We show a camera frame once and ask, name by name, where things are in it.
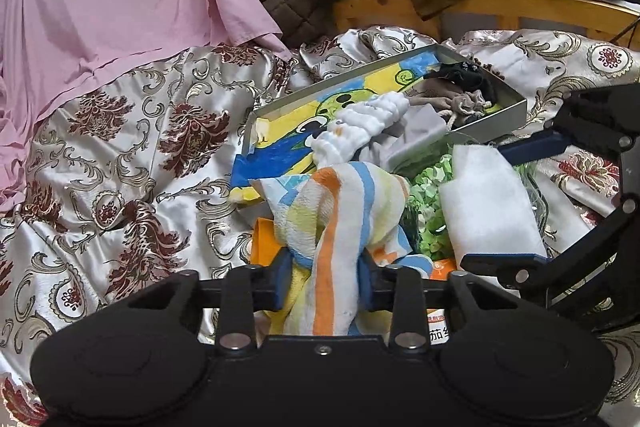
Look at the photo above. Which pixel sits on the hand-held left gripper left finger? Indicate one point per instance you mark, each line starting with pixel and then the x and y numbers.
pixel 282 282

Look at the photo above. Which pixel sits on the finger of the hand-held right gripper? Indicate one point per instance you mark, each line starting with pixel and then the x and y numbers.
pixel 530 147
pixel 505 268

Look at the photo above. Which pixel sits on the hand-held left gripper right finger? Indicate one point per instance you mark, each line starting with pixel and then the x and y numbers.
pixel 369 287

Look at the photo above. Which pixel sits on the grey tin box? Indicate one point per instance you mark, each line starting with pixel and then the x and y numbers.
pixel 500 117

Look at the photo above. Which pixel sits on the orange ribbed pad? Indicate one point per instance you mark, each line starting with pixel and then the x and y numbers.
pixel 262 242

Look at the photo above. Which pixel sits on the white felt cloth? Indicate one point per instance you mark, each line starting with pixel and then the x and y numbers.
pixel 485 202

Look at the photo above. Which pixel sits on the striped towel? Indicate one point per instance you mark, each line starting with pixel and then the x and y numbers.
pixel 330 227

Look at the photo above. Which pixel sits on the black soft cloth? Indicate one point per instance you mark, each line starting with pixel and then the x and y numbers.
pixel 475 79

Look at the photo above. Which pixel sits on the white quilted cloth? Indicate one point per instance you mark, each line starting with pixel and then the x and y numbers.
pixel 370 117

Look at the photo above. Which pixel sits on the grey soft cloth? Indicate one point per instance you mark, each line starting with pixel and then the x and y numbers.
pixel 415 132

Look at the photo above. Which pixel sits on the white cardboard box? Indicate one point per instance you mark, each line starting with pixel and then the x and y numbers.
pixel 439 332

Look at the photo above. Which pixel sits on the floral satin blanket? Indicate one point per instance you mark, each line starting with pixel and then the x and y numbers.
pixel 125 167

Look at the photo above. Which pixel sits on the wooden bed frame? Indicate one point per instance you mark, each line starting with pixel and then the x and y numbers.
pixel 525 7

